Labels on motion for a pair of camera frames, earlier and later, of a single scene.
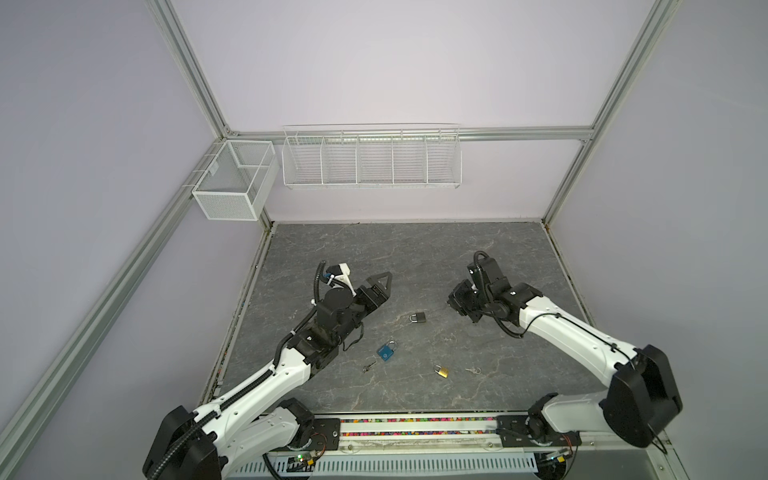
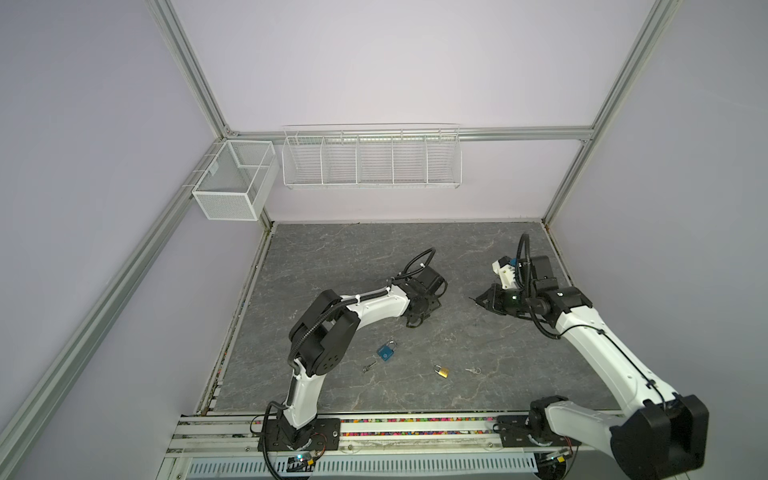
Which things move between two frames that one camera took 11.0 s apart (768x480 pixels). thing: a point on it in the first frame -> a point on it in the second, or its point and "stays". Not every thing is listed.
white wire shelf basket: (372, 156) stays
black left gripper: (381, 296) -> (434, 304)
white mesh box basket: (239, 182) stays
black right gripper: (455, 299) -> (493, 305)
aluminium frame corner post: (169, 23) stays
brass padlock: (442, 371) stays
